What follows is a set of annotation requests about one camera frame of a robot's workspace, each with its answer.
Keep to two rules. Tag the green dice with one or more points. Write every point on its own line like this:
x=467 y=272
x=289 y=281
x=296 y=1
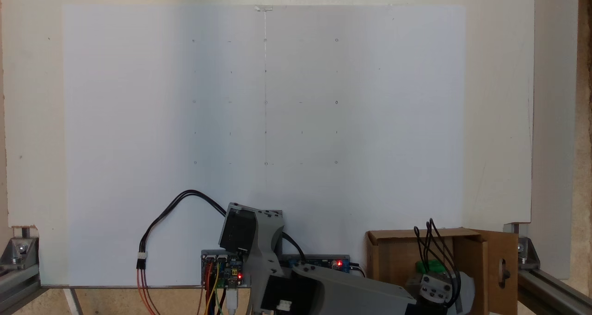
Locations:
x=430 y=266

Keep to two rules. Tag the aluminium frame corner bracket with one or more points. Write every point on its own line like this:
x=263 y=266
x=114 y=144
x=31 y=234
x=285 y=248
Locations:
x=18 y=259
x=541 y=282

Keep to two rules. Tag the brown cardboard box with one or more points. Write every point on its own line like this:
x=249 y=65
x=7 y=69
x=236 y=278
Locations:
x=393 y=259

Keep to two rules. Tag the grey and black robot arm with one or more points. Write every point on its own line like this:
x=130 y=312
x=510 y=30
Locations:
x=351 y=292

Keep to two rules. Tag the translucent grey gripper finger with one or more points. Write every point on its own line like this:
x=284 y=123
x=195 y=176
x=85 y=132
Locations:
x=466 y=289

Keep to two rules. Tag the clear tape strip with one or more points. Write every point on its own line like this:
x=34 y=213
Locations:
x=264 y=8

